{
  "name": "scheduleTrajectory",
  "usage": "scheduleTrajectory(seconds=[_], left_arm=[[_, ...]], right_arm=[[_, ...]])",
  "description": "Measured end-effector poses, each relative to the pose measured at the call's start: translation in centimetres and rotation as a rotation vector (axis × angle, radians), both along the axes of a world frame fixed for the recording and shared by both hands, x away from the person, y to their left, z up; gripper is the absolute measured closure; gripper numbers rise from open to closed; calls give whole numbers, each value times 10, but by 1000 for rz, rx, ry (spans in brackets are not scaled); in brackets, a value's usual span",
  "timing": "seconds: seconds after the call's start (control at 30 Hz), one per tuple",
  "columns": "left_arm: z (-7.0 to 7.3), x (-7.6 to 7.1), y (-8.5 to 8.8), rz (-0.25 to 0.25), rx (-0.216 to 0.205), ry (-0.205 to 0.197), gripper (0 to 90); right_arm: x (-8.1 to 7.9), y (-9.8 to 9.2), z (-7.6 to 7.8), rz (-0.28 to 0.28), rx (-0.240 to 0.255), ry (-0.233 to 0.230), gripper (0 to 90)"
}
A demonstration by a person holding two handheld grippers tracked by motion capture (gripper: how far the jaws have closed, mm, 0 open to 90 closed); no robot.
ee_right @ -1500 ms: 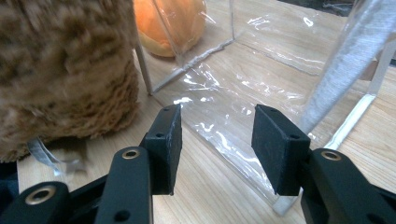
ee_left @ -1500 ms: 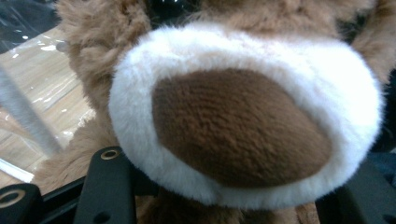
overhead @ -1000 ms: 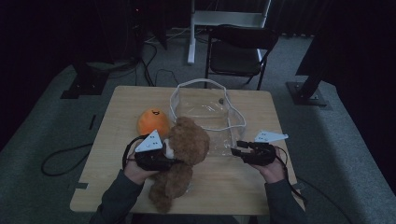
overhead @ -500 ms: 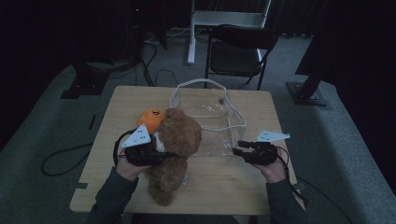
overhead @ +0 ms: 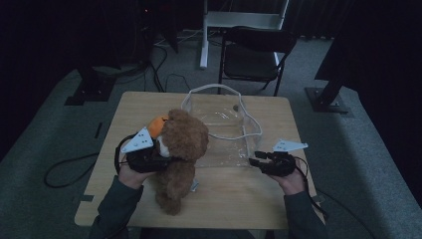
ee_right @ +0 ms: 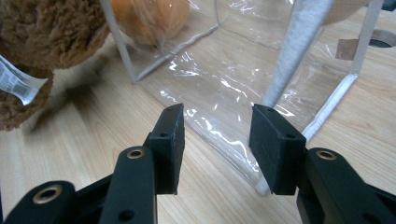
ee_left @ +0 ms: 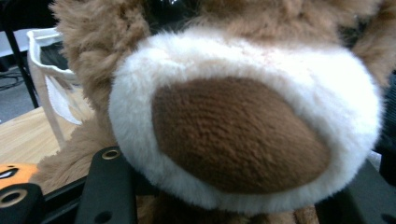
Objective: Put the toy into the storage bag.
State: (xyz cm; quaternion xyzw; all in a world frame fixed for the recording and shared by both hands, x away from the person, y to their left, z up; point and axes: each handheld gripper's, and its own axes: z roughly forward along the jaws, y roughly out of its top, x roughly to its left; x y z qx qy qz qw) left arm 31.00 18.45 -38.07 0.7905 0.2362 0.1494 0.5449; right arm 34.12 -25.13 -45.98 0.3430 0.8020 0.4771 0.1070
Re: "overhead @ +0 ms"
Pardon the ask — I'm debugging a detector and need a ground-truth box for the person's right hand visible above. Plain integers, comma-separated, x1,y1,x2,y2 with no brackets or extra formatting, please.
270,165,309,196

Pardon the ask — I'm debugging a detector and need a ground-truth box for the brown teddy bear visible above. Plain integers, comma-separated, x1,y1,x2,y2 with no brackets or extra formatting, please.
154,109,210,217

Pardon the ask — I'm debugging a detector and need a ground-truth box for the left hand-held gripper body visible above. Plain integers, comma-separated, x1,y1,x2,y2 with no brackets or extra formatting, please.
120,126,167,174

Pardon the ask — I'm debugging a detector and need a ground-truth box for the right hand-held gripper cable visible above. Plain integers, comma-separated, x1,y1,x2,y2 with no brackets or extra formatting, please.
293,155,329,220

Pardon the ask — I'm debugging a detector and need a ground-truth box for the left hand-held gripper cable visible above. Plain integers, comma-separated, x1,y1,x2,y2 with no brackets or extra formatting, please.
113,133,138,175

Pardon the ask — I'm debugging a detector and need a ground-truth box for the dark equipment rack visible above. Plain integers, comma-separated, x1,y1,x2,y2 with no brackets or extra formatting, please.
132,0,182,66

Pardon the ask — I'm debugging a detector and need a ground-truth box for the black stand base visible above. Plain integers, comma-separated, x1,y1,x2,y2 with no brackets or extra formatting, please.
64,64,117,108
305,29,353,115

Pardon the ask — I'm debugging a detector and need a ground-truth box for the black folding chair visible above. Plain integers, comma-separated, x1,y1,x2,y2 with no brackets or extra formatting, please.
217,25,299,98

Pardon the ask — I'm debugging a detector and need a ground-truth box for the black floor cable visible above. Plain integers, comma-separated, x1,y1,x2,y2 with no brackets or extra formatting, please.
44,151,101,189
144,43,168,94
317,188,377,239

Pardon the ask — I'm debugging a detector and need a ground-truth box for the hand-held gripper cable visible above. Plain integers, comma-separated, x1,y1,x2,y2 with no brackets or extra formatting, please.
293,155,329,220
113,133,138,175

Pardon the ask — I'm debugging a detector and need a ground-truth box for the person's left hand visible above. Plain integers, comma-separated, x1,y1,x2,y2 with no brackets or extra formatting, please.
117,163,157,190

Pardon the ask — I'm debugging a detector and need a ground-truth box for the orange smiling plush toy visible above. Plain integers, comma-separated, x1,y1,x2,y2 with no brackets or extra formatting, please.
147,115,170,139

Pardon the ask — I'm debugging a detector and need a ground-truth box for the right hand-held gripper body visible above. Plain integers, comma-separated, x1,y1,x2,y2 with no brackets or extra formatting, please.
262,138,309,177

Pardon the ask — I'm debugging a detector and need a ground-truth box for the white metal stand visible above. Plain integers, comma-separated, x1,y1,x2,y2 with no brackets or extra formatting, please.
198,0,291,70

